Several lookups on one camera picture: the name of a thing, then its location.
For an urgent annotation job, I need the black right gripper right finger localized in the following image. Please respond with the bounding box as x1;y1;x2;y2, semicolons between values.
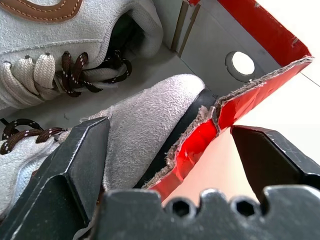
230;124;320;203

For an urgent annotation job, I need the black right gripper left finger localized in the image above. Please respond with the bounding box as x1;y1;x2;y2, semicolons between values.
0;116;111;240

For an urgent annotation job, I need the grey suede sneaker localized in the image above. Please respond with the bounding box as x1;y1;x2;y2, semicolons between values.
0;73;217;227
0;0;165;110

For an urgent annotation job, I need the red cardboard shoebox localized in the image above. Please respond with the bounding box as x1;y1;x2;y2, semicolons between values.
0;0;315;202

